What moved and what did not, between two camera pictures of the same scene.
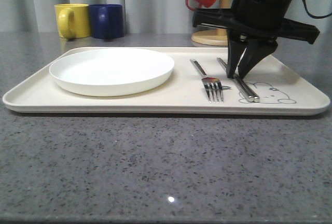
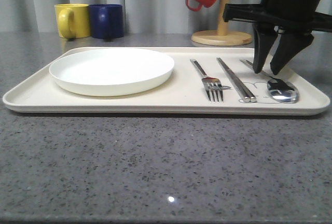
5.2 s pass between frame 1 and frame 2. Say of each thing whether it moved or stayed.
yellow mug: stayed
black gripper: moved
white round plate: stayed
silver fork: stayed
